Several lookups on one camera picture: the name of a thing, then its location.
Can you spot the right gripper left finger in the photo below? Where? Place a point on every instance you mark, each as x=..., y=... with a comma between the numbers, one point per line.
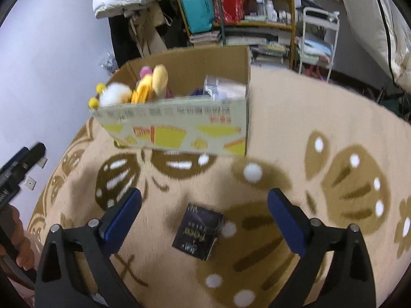
x=60, y=281

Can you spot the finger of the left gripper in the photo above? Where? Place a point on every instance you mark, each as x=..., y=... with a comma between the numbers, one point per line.
x=16, y=158
x=20, y=169

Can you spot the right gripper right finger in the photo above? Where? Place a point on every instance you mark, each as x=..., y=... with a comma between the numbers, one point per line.
x=349, y=281

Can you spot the pink bear plush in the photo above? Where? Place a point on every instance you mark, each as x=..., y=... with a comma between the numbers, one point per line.
x=145, y=70

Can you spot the person's left hand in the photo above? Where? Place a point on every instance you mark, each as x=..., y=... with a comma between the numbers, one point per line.
x=13, y=227

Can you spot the white yellow duck plush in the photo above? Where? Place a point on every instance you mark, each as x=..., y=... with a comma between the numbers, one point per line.
x=110, y=95

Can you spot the black Face tissue pack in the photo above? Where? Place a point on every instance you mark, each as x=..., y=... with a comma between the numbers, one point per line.
x=198, y=231

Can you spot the beige patterned carpet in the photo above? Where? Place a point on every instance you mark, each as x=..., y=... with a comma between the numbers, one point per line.
x=337, y=155

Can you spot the yellow dog plush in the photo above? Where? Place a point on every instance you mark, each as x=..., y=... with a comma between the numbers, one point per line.
x=152, y=87

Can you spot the beige coat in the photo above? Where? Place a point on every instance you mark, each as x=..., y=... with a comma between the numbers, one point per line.
x=143, y=25

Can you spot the cardboard box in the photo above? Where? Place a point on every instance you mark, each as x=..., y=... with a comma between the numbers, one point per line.
x=190, y=121

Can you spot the pink swirl roll pillow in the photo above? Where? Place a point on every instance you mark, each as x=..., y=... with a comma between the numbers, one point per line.
x=219, y=88

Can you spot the stack of books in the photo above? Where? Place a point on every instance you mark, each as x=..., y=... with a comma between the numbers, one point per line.
x=205, y=38

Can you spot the teal bag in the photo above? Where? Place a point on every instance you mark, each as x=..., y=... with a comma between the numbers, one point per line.
x=199, y=15

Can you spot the white folded mattress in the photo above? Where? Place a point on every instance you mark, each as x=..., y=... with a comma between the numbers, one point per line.
x=382, y=31

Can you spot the green pole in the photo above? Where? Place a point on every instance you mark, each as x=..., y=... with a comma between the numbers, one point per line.
x=221, y=22

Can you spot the red patterned bag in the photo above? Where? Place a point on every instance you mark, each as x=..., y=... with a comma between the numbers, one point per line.
x=233, y=10

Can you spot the white rolling cart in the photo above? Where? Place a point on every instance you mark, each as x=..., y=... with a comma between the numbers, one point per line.
x=316, y=47

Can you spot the yellow wooden bookshelf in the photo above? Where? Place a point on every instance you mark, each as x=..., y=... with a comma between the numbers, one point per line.
x=269, y=26

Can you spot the wall outlet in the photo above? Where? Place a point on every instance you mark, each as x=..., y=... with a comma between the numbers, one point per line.
x=30, y=183

